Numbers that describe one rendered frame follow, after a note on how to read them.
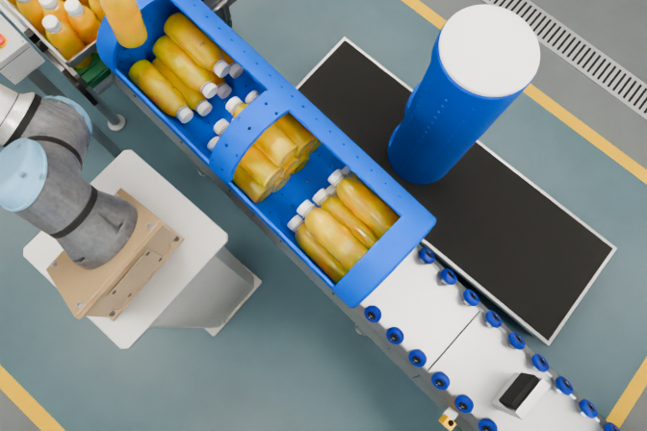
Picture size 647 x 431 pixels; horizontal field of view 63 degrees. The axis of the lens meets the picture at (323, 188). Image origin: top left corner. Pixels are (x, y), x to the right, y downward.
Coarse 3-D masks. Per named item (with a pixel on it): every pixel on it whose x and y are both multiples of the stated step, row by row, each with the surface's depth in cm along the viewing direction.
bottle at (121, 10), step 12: (108, 0) 101; (120, 0) 102; (132, 0) 104; (108, 12) 104; (120, 12) 104; (132, 12) 106; (120, 24) 107; (132, 24) 108; (120, 36) 111; (132, 36) 112; (144, 36) 115
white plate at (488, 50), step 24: (456, 24) 144; (480, 24) 145; (504, 24) 145; (528, 24) 146; (456, 48) 142; (480, 48) 143; (504, 48) 143; (528, 48) 143; (456, 72) 141; (480, 72) 141; (504, 72) 141; (528, 72) 141
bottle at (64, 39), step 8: (64, 24) 137; (48, 32) 135; (56, 32) 135; (64, 32) 137; (72, 32) 140; (56, 40) 137; (64, 40) 138; (72, 40) 140; (80, 40) 144; (56, 48) 141; (64, 48) 140; (72, 48) 142; (80, 48) 145; (64, 56) 144; (72, 56) 144; (80, 64) 149; (88, 64) 151
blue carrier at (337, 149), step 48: (144, 0) 120; (192, 0) 126; (144, 48) 141; (240, 48) 122; (144, 96) 127; (240, 96) 143; (288, 96) 119; (192, 144) 124; (240, 144) 114; (336, 144) 116; (240, 192) 122; (288, 192) 138; (384, 192) 113; (288, 240) 119; (384, 240) 108; (336, 288) 115
